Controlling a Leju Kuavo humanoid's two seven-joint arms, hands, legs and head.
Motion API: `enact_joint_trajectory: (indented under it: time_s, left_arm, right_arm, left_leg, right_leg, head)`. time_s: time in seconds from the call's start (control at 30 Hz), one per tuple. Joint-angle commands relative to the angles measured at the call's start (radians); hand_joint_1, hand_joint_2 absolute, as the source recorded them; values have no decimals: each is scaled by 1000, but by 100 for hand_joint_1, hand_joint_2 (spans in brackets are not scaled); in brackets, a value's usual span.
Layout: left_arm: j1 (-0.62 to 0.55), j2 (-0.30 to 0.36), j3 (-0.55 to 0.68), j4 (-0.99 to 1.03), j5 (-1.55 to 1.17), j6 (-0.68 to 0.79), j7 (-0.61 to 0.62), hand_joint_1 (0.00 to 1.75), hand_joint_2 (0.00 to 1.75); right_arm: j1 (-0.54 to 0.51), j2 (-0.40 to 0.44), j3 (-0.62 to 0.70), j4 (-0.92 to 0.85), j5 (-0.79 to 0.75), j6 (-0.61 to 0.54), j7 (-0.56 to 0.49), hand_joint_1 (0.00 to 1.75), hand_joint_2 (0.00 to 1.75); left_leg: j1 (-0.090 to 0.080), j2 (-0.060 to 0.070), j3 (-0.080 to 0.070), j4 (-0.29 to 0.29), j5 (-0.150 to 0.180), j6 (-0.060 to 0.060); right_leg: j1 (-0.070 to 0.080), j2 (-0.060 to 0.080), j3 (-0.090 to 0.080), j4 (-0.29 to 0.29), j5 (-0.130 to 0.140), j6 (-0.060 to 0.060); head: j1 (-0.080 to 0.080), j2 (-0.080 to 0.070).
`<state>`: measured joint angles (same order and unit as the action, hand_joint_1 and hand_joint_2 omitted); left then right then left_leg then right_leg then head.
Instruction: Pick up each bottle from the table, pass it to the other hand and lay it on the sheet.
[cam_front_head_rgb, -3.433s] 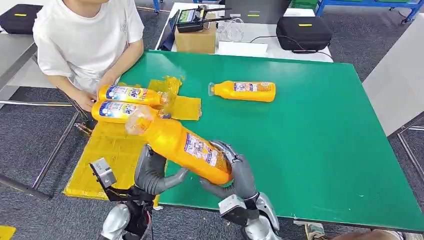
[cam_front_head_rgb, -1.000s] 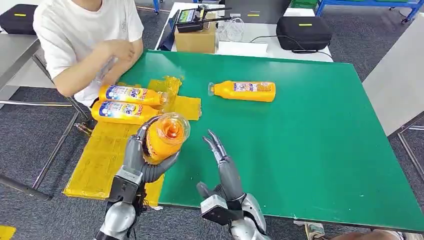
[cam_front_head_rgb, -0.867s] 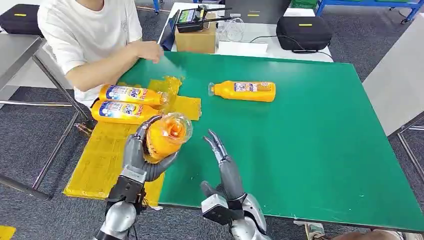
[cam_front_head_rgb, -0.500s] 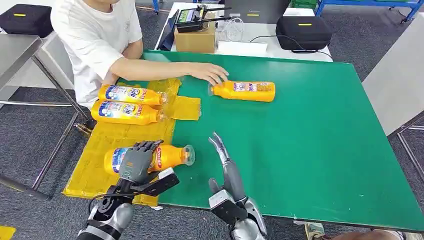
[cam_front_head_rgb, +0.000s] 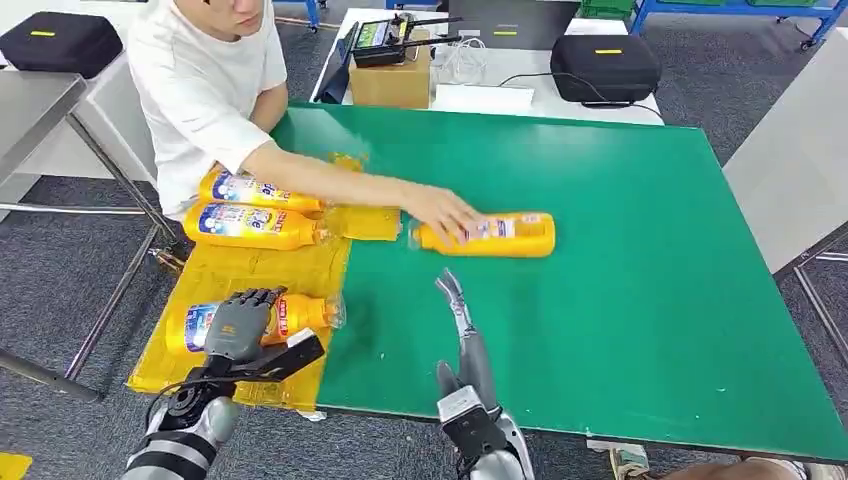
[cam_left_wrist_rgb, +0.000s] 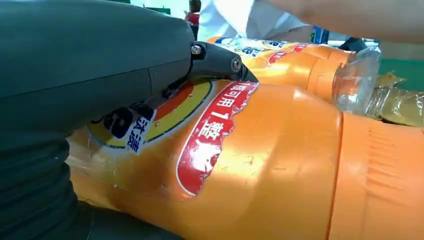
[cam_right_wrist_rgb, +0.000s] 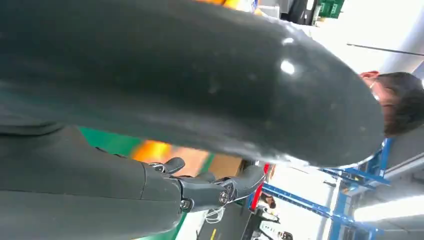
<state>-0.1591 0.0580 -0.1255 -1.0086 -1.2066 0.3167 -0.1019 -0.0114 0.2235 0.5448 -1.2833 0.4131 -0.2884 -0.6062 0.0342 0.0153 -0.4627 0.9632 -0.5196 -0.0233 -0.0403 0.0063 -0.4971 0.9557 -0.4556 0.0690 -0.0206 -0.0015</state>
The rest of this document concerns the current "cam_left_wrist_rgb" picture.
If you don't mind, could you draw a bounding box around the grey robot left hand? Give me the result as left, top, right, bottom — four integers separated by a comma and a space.
0, 0, 260, 148

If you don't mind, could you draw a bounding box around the orange drink bottle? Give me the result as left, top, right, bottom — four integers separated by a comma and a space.
205, 36, 382, 116
65, 77, 424, 240

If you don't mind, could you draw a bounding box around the person in background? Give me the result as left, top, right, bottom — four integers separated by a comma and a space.
183, 0, 203, 41

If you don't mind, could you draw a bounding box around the yellow plastic sheet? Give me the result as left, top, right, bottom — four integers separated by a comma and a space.
364, 72, 424, 128

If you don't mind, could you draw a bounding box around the green table mat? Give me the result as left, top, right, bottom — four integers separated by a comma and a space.
378, 58, 424, 93

